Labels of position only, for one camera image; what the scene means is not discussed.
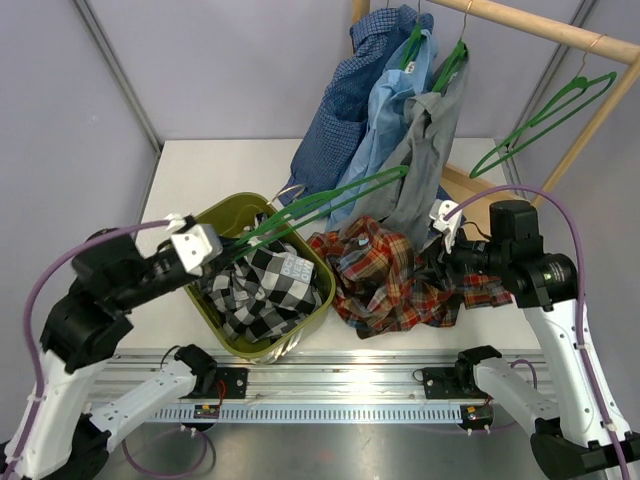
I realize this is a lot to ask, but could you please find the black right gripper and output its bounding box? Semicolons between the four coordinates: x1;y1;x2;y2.
411;223;511;293

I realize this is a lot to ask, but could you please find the black white checkered shirt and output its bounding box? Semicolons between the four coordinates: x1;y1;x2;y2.
196;236;323;344

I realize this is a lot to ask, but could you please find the red plaid shirt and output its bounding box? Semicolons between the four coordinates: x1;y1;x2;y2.
308;217;512;340

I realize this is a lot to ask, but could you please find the green hanger of plaid shirt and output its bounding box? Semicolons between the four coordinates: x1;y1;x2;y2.
232;165;409;251

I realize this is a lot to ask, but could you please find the green hanger with metal hook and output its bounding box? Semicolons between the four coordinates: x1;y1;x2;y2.
469;34;617;179

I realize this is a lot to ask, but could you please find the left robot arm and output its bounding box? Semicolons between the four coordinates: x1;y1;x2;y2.
1;217;240;479

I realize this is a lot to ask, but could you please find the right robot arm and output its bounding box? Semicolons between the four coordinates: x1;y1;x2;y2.
423;200;639;479

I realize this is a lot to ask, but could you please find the grey shirt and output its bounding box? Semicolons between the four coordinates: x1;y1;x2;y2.
335;59;469;253

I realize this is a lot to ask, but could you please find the light blue shirt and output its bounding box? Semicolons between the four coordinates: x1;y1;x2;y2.
325;29;438;232

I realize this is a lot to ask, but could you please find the green hanger of blue shirt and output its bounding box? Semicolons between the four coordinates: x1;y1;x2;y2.
399;0;426;71

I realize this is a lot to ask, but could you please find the green hanger of grey shirt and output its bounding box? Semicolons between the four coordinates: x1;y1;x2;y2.
432;0;474;93

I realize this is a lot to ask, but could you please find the dark blue checkered shirt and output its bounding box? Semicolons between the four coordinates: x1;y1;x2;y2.
280;5;434;205

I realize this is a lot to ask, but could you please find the olive green plastic basket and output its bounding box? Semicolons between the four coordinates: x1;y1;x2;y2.
185;192;335;364

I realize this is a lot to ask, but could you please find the wooden clothes rack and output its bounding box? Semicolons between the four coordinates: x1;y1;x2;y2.
352;0;640;211

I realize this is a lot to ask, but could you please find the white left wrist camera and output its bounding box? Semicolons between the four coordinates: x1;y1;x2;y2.
165;214;223;277

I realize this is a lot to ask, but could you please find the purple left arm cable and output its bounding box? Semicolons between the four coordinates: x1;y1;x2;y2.
0;222;216;480

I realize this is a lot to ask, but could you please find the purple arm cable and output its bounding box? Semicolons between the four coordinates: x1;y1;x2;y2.
414;184;640;480
0;222;216;480

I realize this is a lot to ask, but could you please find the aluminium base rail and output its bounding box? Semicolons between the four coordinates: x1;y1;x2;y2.
89;349;555;404

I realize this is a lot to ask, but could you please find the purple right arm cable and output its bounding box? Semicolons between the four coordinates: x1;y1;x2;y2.
414;184;640;480

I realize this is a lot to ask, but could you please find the white slotted cable duct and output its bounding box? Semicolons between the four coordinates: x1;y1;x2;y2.
150;403;462;424

